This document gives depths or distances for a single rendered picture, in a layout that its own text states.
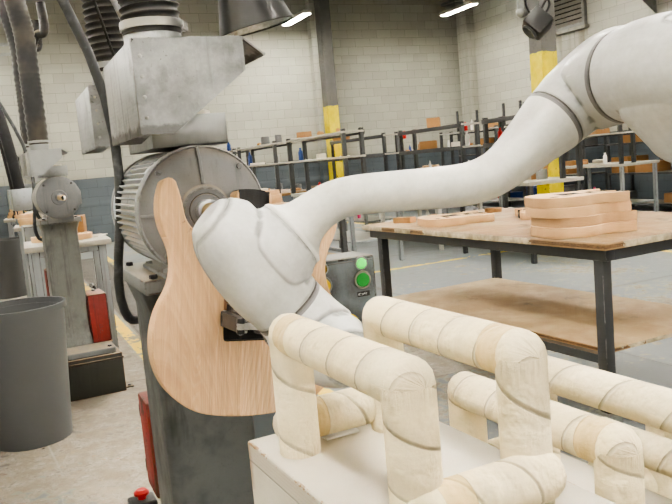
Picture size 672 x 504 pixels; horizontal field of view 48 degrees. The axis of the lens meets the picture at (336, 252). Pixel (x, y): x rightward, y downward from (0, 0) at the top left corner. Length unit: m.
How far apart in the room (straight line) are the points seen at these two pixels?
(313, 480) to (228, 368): 0.80
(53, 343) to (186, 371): 2.85
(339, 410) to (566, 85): 0.67
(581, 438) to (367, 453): 0.16
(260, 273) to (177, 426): 0.81
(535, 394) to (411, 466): 0.09
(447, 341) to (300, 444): 0.15
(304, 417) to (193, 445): 1.14
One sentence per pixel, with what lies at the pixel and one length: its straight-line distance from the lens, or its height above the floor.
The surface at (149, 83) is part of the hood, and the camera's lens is 1.17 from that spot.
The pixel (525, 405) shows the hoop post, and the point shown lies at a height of 1.17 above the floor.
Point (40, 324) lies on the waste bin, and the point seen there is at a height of 0.64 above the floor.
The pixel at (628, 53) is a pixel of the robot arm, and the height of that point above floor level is 1.42.
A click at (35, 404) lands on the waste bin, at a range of 4.16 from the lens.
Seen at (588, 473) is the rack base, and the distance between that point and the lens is 0.75.
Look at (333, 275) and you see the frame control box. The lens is 1.55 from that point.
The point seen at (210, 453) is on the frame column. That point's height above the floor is 0.71.
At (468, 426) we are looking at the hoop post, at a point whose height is 1.09.
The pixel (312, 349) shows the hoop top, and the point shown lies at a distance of 0.50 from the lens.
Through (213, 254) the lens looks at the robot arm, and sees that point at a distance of 0.93.
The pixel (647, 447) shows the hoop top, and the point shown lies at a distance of 0.75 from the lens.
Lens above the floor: 1.32
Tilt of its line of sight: 7 degrees down
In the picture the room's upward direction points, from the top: 5 degrees counter-clockwise
